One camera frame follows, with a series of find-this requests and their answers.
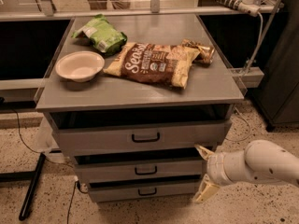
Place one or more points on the grey bottom drawer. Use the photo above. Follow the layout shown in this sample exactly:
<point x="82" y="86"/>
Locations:
<point x="144" y="188"/>

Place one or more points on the white bowl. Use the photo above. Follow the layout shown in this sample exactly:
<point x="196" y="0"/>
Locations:
<point x="80" y="66"/>

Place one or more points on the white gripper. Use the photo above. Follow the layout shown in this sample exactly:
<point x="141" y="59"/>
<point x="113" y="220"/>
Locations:
<point x="215" y="169"/>

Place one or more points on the brown Sensible chip bag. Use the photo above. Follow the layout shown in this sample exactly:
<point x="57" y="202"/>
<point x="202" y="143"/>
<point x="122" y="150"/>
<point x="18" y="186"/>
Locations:
<point x="154" y="64"/>

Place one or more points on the grey drawer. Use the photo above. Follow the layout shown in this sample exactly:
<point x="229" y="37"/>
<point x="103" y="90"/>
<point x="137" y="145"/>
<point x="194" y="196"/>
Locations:
<point x="114" y="167"/>
<point x="83" y="133"/>
<point x="144" y="188"/>

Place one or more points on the grey drawer cabinet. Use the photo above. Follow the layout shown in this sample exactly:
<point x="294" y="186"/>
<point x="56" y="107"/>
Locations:
<point x="211" y="85"/>

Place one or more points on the black floor stand bar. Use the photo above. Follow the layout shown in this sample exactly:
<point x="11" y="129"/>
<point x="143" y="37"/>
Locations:
<point x="33" y="178"/>

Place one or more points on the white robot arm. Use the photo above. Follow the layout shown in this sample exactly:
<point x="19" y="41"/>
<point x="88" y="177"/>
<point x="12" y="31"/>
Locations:
<point x="260" y="162"/>

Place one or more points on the grey top drawer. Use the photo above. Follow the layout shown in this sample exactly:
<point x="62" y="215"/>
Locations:
<point x="83" y="133"/>

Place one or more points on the white power strip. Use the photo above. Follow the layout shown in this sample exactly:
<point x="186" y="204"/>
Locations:
<point x="244" y="6"/>

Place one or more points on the dark grey cabinet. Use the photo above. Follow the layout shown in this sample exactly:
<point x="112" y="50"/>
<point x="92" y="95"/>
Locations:
<point x="277" y="97"/>

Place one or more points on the green snack bag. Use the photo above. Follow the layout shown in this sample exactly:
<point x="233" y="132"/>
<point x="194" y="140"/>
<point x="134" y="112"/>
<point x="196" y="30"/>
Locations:
<point x="104" y="37"/>

